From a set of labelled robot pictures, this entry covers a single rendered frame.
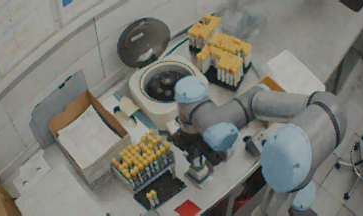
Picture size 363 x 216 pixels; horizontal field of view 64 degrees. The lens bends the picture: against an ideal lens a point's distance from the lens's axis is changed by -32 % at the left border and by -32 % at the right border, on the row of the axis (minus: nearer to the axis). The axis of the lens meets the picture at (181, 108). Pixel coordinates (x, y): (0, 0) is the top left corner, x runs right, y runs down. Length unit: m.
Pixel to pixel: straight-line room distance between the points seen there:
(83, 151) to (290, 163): 0.96
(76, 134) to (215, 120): 0.66
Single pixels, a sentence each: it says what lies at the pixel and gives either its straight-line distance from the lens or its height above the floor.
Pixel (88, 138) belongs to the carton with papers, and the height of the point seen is 0.94.
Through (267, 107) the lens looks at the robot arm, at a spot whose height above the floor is 1.37.
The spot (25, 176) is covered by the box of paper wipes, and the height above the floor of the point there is 0.96.
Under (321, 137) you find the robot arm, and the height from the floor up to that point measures 1.58.
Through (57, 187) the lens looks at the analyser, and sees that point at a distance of 1.10.
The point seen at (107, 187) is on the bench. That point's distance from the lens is 1.40.
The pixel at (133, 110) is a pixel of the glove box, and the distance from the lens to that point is 1.45.
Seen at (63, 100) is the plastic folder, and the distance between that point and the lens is 1.50.
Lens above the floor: 2.08
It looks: 51 degrees down
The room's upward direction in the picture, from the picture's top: 6 degrees counter-clockwise
